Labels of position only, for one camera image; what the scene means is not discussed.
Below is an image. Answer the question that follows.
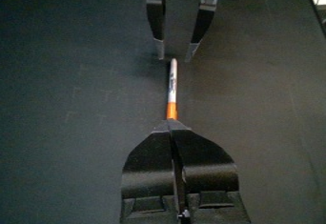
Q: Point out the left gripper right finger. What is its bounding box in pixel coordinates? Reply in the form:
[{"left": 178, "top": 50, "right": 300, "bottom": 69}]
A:
[{"left": 167, "top": 118, "right": 253, "bottom": 224}]

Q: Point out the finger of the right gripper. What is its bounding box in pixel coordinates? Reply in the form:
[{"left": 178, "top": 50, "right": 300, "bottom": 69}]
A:
[
  {"left": 146, "top": 0, "right": 169, "bottom": 61},
  {"left": 183, "top": 0, "right": 221, "bottom": 64}
]

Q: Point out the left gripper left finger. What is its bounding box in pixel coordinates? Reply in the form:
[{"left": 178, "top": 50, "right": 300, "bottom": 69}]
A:
[{"left": 121, "top": 118, "right": 179, "bottom": 224}]

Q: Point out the grey marker pen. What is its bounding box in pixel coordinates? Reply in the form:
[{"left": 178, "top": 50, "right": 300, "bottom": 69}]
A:
[{"left": 166, "top": 58, "right": 179, "bottom": 121}]

